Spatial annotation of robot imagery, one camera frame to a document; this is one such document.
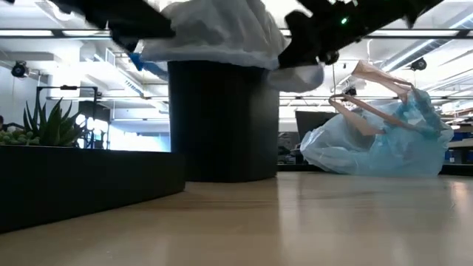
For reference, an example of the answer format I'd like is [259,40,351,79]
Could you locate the black plastic bin lid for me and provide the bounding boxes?
[0,144,187,234]

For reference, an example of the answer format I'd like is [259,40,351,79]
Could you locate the white plastic trash bag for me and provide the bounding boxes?
[128,0,326,94]

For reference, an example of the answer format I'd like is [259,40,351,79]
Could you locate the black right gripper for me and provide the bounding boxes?
[276,0,374,70]

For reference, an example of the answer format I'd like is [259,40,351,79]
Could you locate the shelf with blue bins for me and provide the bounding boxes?
[443,125,473,166]

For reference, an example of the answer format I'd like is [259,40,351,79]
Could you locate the pale green succulent plant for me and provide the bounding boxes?
[0,128,41,146]

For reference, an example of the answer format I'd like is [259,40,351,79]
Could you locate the black metal stand frame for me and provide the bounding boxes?
[35,84,112,151]

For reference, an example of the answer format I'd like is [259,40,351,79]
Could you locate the blue plastic trash bag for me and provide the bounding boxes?
[299,60,455,178]

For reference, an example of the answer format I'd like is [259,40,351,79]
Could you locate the spiky green potted plant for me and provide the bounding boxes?
[22,96,89,148]

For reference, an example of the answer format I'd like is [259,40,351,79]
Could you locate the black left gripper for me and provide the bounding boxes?
[47,0,177,53]

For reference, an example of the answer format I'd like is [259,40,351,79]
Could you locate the black plastic trash bin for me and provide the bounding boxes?
[167,60,281,183]

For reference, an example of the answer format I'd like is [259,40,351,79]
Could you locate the black overhead frame bar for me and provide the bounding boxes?
[0,27,473,41]

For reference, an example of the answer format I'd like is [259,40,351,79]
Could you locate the black aluminium table frame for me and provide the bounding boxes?
[276,163,473,177]

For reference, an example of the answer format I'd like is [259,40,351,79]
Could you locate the black computer monitor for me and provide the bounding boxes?
[294,110,339,142]

